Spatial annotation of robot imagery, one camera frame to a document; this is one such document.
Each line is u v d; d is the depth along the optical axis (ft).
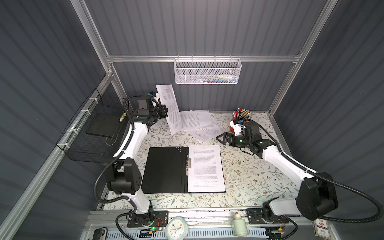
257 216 2.41
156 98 2.53
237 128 2.50
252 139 2.11
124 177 1.51
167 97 2.93
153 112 2.37
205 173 2.92
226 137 2.40
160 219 2.37
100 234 2.19
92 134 2.36
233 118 3.27
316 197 1.37
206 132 3.57
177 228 2.25
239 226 2.14
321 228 2.28
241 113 3.35
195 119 3.82
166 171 2.95
